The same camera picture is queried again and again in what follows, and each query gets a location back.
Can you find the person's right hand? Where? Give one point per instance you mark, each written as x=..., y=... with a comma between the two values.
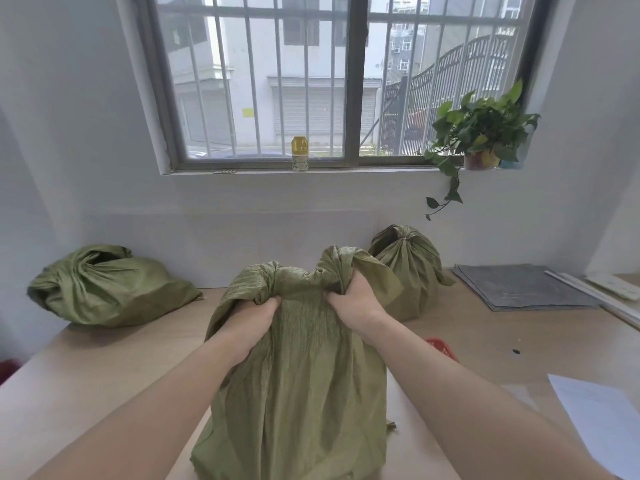
x=356, y=304

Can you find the person's left hand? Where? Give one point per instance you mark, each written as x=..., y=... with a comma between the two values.
x=248, y=322

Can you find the person's right fingers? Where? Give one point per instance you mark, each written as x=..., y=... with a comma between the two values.
x=340, y=297

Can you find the person's left fingers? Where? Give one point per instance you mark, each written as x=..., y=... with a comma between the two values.
x=267, y=305

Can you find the large green woven sack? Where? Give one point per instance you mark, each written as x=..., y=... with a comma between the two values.
x=295, y=374

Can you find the person's right forearm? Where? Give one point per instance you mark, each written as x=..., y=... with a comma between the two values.
x=480, y=414

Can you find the person's left forearm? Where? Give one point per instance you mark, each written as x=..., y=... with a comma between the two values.
x=135, y=414

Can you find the upright tied green woven sack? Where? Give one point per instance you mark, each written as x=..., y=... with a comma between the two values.
x=412, y=267

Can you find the red plastic basket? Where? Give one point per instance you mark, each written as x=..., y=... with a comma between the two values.
x=442, y=347

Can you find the yellow cap white bottle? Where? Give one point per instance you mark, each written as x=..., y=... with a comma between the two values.
x=300, y=153

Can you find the flat tied green woven sack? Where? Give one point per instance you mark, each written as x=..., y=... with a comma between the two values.
x=107, y=287

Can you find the stack of grey felt sheets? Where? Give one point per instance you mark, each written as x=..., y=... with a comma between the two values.
x=525, y=287

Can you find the green potted ivy plant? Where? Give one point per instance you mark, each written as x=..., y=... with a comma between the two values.
x=477, y=129

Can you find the window with metal bars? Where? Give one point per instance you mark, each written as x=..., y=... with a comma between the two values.
x=345, y=77

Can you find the metal ruler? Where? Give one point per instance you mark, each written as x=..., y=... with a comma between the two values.
x=592, y=294

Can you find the white flat strip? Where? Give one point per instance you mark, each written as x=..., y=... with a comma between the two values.
x=612, y=285

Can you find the white paper sheet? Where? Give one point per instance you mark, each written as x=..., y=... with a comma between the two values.
x=597, y=422

